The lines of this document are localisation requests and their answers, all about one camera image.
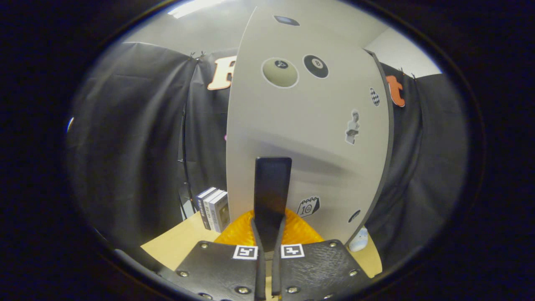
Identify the white plush toy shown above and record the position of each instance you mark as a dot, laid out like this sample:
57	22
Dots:
359	242

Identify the black backdrop cloth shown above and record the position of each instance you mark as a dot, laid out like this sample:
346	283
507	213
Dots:
125	146

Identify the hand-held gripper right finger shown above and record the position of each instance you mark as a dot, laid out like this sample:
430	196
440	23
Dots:
276	271

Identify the dark grey cabinet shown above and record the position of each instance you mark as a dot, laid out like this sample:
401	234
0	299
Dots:
391	142

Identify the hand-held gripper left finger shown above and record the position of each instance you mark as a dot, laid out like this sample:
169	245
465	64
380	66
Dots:
260	271

